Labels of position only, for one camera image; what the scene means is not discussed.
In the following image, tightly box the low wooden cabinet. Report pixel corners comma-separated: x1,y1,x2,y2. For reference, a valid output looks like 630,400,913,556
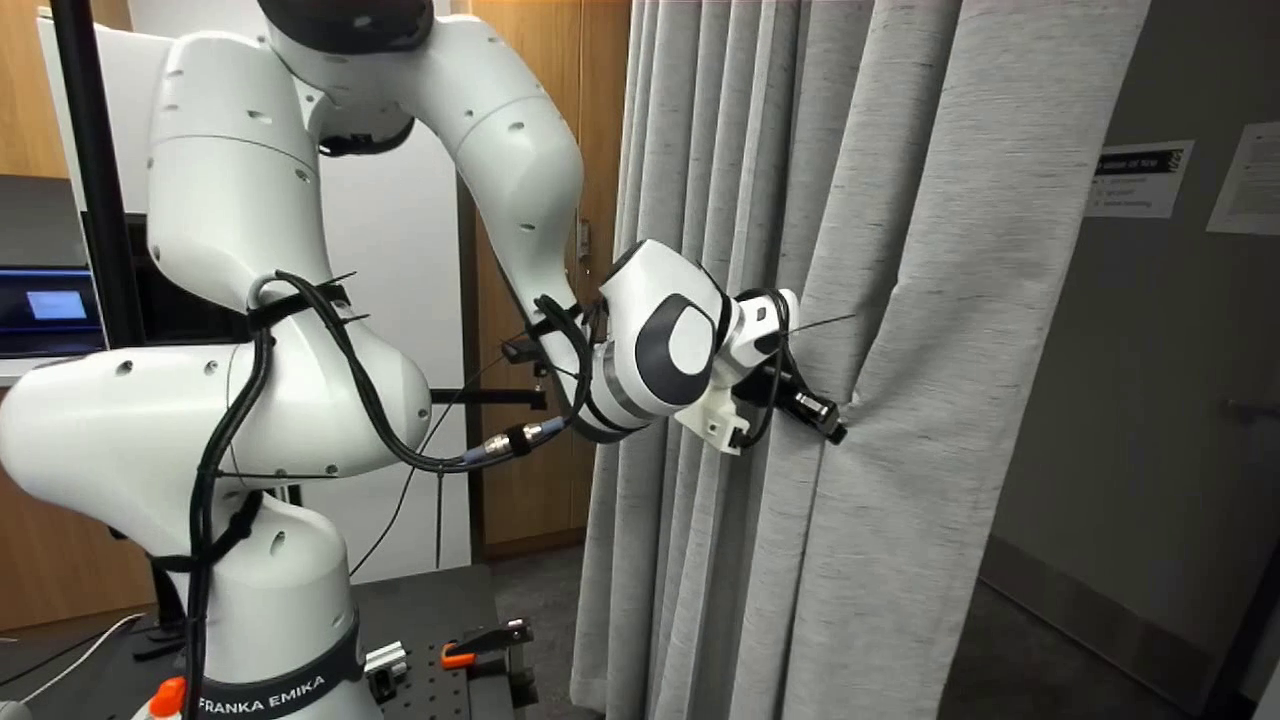
0,474,157,635

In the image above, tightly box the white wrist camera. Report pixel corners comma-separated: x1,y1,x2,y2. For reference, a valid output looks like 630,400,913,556
722,286,798,358

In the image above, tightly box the white partition board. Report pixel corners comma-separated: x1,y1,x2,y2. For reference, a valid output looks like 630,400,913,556
34,0,476,583

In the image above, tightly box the silver metal block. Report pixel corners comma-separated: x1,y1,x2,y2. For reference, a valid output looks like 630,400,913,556
360,635,412,683

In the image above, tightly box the wooden wall cabinet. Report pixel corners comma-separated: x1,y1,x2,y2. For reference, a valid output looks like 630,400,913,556
0,0,71,186

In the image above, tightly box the white floor cable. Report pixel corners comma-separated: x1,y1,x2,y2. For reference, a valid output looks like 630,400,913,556
0,608,146,712

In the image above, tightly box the black vertical pole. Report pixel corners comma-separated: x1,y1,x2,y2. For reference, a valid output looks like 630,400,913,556
48,0,190,664

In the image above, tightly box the black and white label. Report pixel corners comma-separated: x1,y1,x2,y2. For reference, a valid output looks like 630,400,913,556
1084,138,1196,223

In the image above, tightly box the computer monitor screen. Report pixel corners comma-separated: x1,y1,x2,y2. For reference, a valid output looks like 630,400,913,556
0,261,107,361

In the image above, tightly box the tall wooden cabinet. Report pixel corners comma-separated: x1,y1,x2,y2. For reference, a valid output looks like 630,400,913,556
453,0,634,565

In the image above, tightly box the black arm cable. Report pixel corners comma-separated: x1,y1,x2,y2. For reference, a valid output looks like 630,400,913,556
184,272,604,720

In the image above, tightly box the white paper sign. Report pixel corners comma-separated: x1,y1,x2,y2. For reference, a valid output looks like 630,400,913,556
1204,120,1280,239

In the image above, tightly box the grey fabric curtain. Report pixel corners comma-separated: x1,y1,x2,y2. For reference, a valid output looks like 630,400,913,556
567,0,1154,720

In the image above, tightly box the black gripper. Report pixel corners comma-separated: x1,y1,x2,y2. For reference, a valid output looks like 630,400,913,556
737,358,852,449

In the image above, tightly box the orange base button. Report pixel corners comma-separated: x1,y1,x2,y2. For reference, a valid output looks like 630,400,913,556
143,673,197,720

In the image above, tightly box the orange handled clamp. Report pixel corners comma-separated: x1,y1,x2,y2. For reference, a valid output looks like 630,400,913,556
434,616,535,676

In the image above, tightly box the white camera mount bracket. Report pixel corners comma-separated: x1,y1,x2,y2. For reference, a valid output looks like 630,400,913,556
672,395,753,458

